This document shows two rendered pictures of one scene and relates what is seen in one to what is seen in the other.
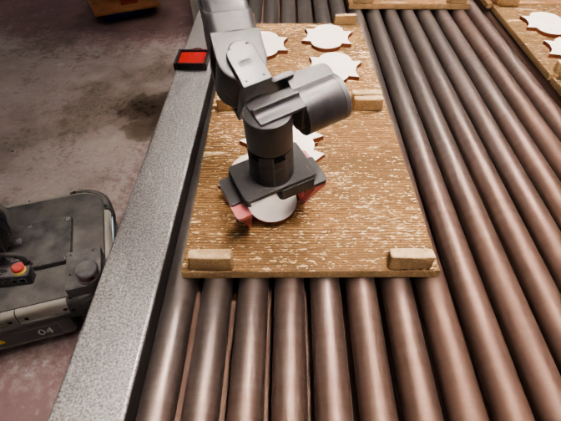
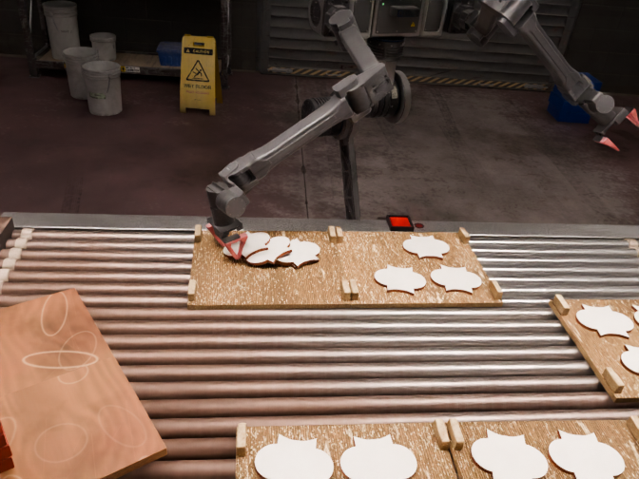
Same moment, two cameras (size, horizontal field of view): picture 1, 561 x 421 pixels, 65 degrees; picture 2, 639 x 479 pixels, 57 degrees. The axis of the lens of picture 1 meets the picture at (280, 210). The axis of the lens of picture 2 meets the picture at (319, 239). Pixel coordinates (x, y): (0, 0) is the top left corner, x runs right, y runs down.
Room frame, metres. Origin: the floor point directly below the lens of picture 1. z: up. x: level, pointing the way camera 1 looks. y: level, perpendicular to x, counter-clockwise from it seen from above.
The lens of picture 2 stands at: (0.48, -1.38, 1.88)
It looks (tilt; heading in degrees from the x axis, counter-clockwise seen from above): 32 degrees down; 81
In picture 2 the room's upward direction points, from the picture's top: 6 degrees clockwise
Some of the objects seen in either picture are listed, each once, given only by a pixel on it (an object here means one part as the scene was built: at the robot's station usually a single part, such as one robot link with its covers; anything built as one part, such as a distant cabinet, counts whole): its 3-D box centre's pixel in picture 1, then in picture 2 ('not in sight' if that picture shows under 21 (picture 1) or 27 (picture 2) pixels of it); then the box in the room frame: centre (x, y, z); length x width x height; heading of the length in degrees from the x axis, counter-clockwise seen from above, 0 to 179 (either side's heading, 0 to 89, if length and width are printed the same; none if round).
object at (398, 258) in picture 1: (411, 258); (192, 290); (0.37, -0.17, 0.95); 0.06 x 0.02 x 0.03; 90
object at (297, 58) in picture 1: (295, 62); (412, 266); (0.98, -0.04, 0.93); 0.41 x 0.35 x 0.02; 0
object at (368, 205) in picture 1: (304, 176); (267, 266); (0.57, -0.04, 0.93); 0.41 x 0.35 x 0.02; 0
